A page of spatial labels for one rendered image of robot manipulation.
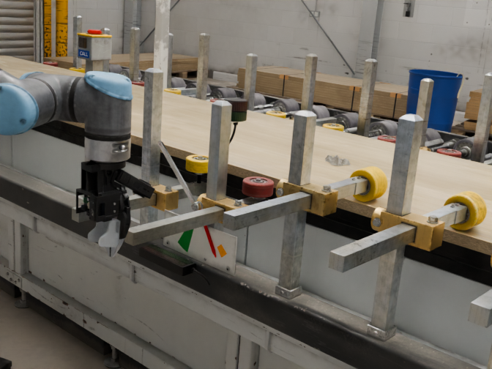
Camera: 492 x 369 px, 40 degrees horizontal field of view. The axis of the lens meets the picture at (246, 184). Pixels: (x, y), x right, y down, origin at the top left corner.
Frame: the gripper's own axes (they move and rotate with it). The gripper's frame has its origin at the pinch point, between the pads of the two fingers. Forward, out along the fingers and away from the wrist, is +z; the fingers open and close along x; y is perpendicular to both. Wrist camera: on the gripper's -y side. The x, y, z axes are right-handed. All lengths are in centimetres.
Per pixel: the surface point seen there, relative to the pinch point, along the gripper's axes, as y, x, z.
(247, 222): -11.4, 26.4, -11.3
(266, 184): -44.2, 3.4, -7.9
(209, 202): -31.8, -3.8, -3.7
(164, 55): -131, -135, -23
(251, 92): -142, -90, -11
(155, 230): -10.0, 1.3, -2.7
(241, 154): -64, -23, -7
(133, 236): -4.0, 1.3, -2.5
